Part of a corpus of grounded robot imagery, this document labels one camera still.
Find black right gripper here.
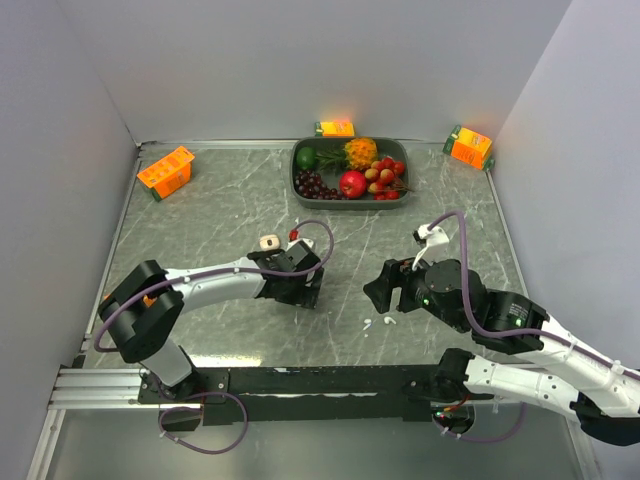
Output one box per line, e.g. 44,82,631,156
361,247,467,331

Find pink earbuds charging case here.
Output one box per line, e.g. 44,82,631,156
259,234,281,251

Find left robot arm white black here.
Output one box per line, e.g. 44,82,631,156
98,241,324,402

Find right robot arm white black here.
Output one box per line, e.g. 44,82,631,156
363,258,639,446

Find dark purple grape bunch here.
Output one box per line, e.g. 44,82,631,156
293,170,345,200

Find red apple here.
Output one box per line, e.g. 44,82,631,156
339,170,367,199

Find green lime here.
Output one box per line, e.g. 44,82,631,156
295,147,316,171

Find small pineapple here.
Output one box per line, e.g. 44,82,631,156
316,137,378,171

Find orange juice box near left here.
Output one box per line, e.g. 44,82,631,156
103,295,156,307

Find orange juice box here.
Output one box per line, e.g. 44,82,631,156
315,121,355,137
137,146,195,202
103,295,156,307
443,125,495,172

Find orange juice box back centre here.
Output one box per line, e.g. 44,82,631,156
315,121,355,137

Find orange juice box far right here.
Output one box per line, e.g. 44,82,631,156
443,125,495,172

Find orange juice box far left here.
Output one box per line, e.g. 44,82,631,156
137,146,195,202

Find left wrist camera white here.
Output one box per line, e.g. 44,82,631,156
286,229,315,254

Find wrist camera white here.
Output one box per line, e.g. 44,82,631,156
411,224,449,271
286,229,315,254

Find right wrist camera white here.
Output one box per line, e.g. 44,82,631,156
411,224,449,271

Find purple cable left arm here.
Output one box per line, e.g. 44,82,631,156
92,219,336,354

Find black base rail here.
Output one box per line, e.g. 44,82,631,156
138,365,492,426

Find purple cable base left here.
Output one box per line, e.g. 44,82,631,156
157,391,249,455

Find purple cable base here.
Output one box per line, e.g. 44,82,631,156
157,391,249,455
436,403,528,445

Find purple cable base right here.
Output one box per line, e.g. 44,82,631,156
436,403,528,445

